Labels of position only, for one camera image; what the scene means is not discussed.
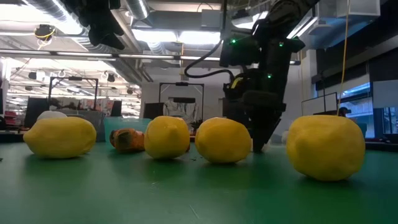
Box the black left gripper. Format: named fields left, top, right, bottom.
left=60, top=0, right=126, bottom=50

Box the long ceiling light strip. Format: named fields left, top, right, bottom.
left=0, top=49, right=221, bottom=62

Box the yellow lemon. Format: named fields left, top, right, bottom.
left=144, top=115, right=191, bottom=160
left=285, top=114, right=366, bottom=182
left=23, top=116, right=97, bottom=159
left=195, top=116, right=252, bottom=164

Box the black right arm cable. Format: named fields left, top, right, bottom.
left=183, top=39, right=236, bottom=81

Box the black monitor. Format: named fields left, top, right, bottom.
left=110, top=100, right=123, bottom=118
left=24, top=97, right=50, bottom=128

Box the yellow black cable reel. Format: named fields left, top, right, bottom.
left=33, top=24, right=57, bottom=43

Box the green table mat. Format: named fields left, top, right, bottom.
left=0, top=141, right=398, bottom=224

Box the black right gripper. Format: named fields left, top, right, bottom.
left=222, top=67, right=287, bottom=153

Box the silver ventilation duct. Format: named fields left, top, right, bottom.
left=124, top=0, right=150, bottom=20

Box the black metal rig frame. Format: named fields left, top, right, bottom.
left=158, top=82, right=205, bottom=119
left=48, top=76, right=100, bottom=110

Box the orange carrot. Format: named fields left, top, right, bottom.
left=108, top=128, right=146, bottom=153

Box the person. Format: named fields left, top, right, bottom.
left=338, top=106, right=353, bottom=118

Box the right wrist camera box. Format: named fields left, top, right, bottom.
left=218, top=34, right=261, bottom=68

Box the yellow hanging cable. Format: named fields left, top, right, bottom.
left=336, top=0, right=351, bottom=116

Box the teal plastic bin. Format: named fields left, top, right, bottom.
left=103, top=116, right=153, bottom=143

